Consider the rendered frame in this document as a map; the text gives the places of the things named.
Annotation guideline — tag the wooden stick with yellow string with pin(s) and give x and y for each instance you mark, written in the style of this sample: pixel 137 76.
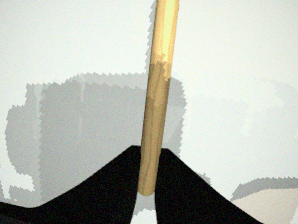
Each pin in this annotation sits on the wooden stick with yellow string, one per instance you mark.
pixel 157 96

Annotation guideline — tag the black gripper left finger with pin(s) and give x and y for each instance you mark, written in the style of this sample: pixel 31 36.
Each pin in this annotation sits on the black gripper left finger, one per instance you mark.
pixel 107 197

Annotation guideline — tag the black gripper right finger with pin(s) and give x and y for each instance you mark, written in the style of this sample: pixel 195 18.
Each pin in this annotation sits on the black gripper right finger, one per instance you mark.
pixel 182 197

